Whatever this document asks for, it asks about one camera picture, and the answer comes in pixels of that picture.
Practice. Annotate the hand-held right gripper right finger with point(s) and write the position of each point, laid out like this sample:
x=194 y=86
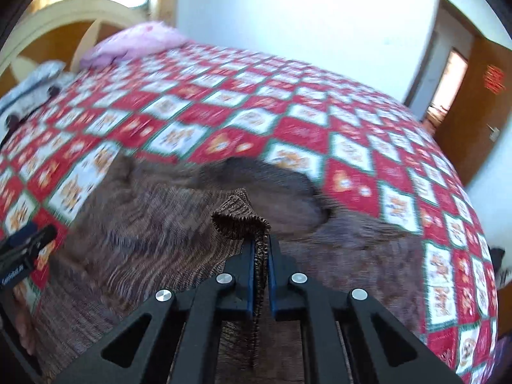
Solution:
x=272 y=280

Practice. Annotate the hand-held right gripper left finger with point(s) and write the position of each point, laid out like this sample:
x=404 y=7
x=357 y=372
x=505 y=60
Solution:
x=252 y=280

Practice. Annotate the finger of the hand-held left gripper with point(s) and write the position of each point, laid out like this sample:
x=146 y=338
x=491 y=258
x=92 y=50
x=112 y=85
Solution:
x=34 y=236

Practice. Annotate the brown knit garment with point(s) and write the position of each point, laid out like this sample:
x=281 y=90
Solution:
x=140 y=228

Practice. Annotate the grey printed cloth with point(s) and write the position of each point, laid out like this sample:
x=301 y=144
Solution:
x=28 y=88

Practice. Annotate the red checkered printed blanket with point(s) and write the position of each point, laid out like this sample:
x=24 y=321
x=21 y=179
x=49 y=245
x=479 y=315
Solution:
x=304 y=128

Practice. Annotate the pink pillow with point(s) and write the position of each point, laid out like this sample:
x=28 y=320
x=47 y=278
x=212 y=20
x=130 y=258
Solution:
x=132 y=42

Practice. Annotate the dark cloth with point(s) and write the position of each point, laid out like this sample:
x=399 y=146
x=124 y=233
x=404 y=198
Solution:
x=498 y=266

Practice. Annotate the cream and wood headboard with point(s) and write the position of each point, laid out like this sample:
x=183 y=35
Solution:
x=60 y=12

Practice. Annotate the brown wooden door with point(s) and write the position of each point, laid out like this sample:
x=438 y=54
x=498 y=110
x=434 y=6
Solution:
x=468 y=108

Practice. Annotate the red door decoration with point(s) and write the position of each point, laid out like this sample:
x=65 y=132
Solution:
x=493 y=79

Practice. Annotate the brown door frame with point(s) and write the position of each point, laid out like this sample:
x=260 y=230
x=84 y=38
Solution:
x=442 y=4

